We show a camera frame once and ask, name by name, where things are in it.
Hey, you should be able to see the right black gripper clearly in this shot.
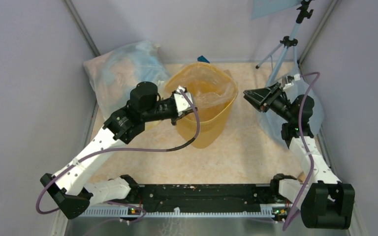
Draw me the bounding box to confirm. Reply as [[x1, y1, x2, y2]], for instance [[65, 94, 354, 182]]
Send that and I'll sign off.
[[243, 82, 294, 122]]

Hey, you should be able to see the clear plastic trash bag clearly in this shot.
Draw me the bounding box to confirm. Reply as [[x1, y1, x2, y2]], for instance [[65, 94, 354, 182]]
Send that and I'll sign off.
[[164, 62, 238, 109]]

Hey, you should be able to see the yellow plastic trash bin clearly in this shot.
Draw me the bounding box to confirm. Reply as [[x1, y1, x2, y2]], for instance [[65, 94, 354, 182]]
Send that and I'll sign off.
[[164, 62, 239, 149]]

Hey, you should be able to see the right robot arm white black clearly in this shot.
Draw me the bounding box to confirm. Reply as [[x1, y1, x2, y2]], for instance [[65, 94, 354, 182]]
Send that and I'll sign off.
[[243, 83, 355, 230]]

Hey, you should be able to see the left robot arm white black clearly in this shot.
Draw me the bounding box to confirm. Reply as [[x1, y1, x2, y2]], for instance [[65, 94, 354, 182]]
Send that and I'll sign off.
[[40, 82, 197, 219]]

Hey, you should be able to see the blue stuffed bag right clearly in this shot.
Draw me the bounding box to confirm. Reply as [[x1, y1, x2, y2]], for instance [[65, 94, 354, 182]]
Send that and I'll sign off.
[[257, 72, 324, 148]]

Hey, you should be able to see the wooden block rear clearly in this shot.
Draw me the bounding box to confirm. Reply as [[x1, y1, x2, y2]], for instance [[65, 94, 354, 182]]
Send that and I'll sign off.
[[223, 70, 232, 77]]

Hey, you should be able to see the large stuffed bag left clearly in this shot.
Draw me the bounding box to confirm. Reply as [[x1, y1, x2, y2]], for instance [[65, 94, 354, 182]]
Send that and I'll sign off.
[[83, 40, 170, 119]]

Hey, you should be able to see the blue toy brick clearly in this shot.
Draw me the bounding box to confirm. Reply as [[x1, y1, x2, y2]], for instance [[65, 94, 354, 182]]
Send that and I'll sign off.
[[197, 55, 210, 63]]

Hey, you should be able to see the wooden cylinder near right base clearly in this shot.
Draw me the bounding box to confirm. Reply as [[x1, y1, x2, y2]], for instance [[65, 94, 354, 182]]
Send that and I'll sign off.
[[297, 172, 307, 183]]

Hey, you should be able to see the light blue tripod stand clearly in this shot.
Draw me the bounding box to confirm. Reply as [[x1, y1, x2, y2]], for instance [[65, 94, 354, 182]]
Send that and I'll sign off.
[[251, 0, 313, 86]]

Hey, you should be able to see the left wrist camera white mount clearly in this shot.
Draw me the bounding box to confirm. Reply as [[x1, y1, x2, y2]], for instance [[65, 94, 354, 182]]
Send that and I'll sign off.
[[172, 86, 195, 117]]

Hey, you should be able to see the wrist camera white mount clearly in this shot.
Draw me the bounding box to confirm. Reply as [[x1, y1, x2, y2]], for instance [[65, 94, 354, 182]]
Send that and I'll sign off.
[[172, 86, 195, 117], [279, 74, 301, 90]]

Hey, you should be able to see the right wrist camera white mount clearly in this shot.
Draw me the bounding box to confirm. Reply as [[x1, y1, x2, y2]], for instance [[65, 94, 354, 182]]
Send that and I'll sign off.
[[279, 74, 301, 90]]

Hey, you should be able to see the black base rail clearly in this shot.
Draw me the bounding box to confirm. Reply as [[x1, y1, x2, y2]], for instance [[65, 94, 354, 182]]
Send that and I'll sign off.
[[126, 184, 286, 213]]

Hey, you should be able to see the white cable duct strip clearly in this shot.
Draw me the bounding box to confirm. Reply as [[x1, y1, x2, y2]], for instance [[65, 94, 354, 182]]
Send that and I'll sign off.
[[80, 206, 274, 218]]

